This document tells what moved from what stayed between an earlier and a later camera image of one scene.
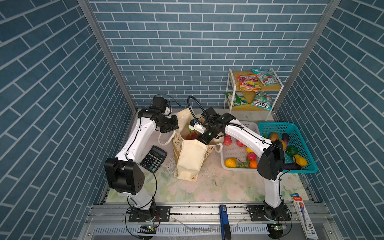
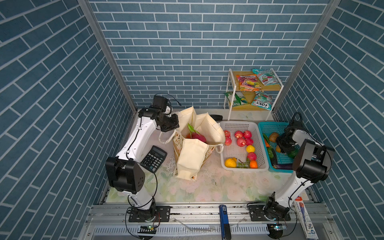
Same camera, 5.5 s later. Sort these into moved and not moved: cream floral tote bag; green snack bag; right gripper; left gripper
Moved: right gripper
Not moved: cream floral tote bag; left gripper; green snack bag
